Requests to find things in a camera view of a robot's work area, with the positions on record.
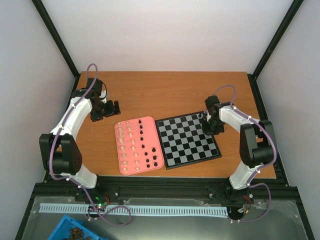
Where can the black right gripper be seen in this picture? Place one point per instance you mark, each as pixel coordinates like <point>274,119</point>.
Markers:
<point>207,132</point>

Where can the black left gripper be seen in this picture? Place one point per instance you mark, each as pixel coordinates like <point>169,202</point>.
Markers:
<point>95,116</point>

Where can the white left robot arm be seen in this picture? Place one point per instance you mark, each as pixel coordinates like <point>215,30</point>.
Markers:
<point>61,156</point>

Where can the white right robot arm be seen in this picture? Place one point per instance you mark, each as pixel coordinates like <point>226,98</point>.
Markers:
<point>257,144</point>

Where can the black and white chessboard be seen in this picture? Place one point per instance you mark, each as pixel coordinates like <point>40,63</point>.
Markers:
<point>183,141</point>

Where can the pink plastic tray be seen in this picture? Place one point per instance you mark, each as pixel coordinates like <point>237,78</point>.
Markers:
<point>136,159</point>

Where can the blue plastic bin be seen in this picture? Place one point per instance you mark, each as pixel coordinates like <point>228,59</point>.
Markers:
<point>69,228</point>

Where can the light blue cable duct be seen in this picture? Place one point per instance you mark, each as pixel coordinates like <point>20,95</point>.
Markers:
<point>136,210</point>

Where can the black aluminium frame base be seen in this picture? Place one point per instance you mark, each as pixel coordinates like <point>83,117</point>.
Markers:
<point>162,94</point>

